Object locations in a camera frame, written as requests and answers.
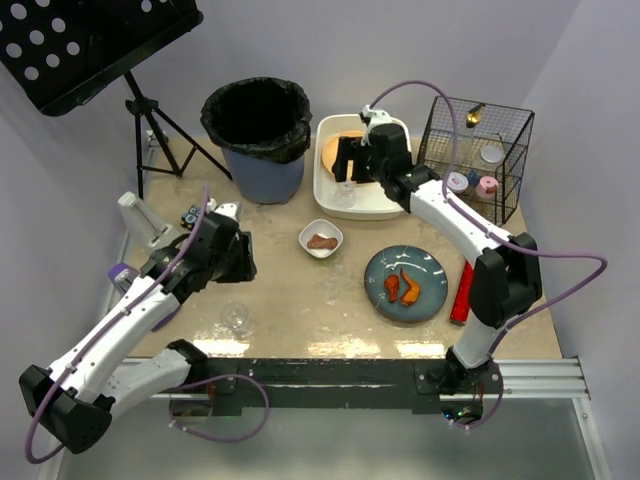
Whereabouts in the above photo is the yellow plastic plate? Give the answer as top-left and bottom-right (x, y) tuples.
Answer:
(321, 130), (364, 182)

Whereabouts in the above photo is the clear wine glass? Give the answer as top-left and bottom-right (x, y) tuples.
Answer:
(221, 302), (249, 335)
(334, 182), (357, 210)

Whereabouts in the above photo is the red label brown jar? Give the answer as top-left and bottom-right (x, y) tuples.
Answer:
(446, 172), (470, 198)

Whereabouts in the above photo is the pink lid spice jar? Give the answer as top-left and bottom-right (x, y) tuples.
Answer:
(475, 176), (500, 203)

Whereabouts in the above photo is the blue ceramic plate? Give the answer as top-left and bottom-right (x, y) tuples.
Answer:
(364, 245), (448, 324)

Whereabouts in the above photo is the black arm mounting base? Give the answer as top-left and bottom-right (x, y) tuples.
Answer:
(161, 341), (504, 415)

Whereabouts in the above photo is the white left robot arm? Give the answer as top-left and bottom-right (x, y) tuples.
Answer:
(19, 203), (256, 464)

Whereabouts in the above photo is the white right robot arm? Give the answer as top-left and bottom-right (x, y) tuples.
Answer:
(332, 123), (542, 394)

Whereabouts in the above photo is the white plastic tub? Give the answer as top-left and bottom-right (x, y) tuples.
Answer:
(312, 114), (402, 221)

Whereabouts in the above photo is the blue owl number magnet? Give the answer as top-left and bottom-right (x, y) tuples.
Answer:
(180, 205), (201, 230)

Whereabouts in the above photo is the small white green bowl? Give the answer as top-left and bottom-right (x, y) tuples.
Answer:
(298, 219), (344, 259)

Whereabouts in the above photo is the white metronome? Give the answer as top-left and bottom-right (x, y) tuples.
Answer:
(118, 191), (177, 249)

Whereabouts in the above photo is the pink meat piece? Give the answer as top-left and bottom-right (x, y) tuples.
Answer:
(306, 234), (338, 250)

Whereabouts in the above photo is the blue trash bin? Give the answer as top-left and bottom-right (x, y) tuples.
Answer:
(221, 149), (305, 205)

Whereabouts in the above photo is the black trash bag liner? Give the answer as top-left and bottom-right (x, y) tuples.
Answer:
(200, 77), (312, 164)

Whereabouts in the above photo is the purple metronome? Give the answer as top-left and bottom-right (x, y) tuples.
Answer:
(108, 262), (139, 295)

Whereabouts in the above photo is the left orange chicken piece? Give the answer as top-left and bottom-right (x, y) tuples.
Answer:
(384, 274), (400, 303)

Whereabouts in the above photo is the orange chicken piece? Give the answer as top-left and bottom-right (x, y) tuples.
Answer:
(400, 270), (421, 307)
(384, 274), (400, 303)

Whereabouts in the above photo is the right orange chicken piece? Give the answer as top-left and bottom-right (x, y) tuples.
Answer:
(400, 270), (421, 307)

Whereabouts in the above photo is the red glitter tube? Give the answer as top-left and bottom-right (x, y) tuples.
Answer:
(449, 262), (474, 326)

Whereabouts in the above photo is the black music stand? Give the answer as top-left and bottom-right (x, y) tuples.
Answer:
(1, 1), (205, 178)

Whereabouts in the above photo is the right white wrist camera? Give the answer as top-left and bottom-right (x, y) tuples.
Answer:
(360, 104), (393, 146)

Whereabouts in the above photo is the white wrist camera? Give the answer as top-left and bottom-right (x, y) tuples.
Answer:
(360, 104), (393, 146)
(205, 198), (241, 223)

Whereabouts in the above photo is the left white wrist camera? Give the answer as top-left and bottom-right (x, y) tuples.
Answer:
(205, 198), (241, 223)

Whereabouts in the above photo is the black wire basket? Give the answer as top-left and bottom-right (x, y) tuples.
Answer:
(417, 96), (534, 226)

